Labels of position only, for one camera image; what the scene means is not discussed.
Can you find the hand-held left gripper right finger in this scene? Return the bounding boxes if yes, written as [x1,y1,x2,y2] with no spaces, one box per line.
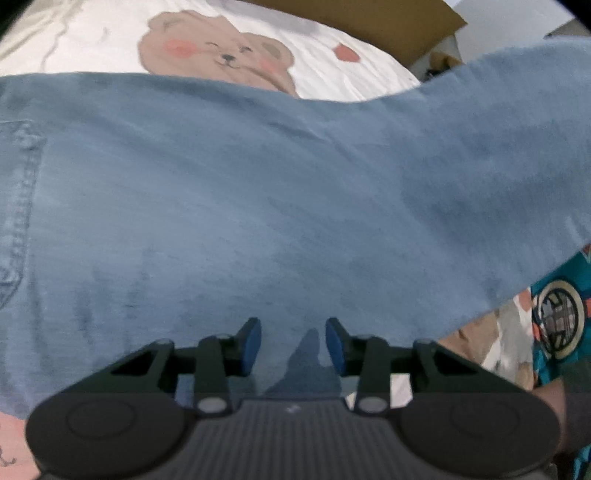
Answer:
[325,318,527,415]

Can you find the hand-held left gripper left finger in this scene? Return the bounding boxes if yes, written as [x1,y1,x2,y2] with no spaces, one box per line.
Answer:
[60,318,262,415]

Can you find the blue denim pants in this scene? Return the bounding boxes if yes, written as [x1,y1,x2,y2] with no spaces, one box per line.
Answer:
[0,39,591,416]

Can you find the teal printed shirt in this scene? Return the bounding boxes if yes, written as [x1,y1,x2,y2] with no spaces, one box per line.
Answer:
[529,244,591,480]

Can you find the brown folded garment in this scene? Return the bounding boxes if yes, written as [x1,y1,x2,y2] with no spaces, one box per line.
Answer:
[428,50,463,73]

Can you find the flattened cardboard sheet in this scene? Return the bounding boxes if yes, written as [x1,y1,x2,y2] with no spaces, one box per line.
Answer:
[245,0,467,70]

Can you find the cream bear print blanket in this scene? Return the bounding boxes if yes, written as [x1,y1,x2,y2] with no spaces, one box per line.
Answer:
[0,0,539,480]

